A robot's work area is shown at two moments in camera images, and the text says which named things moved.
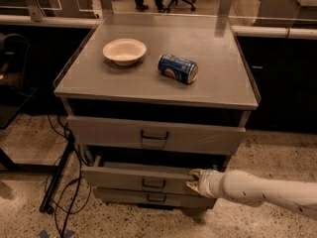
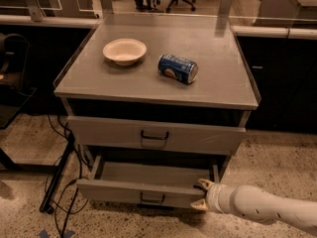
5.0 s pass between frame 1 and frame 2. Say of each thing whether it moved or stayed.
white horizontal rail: stayed
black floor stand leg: stayed
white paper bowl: stayed
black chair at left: stayed
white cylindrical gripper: moved
